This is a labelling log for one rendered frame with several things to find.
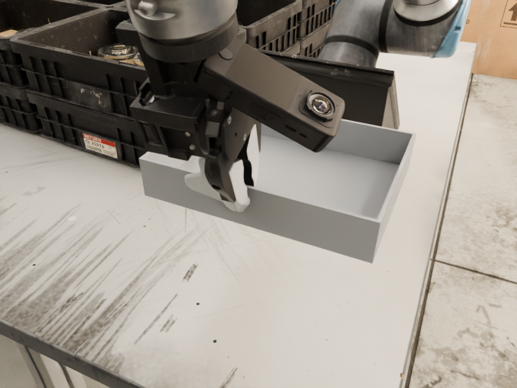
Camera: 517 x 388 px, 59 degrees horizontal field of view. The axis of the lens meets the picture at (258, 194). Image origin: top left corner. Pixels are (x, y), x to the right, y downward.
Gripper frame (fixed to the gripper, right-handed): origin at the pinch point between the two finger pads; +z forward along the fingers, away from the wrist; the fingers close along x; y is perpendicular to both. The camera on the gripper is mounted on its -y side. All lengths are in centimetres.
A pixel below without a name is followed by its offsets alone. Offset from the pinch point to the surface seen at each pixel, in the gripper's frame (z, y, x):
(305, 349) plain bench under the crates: 23.0, -7.1, 5.1
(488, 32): 155, -47, -295
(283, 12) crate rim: 22, 22, -72
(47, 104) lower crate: 21, 60, -27
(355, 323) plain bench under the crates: 24.8, -12.3, -1.0
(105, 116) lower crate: 20, 43, -26
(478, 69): 176, -46, -281
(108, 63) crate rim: 8.7, 39.3, -28.4
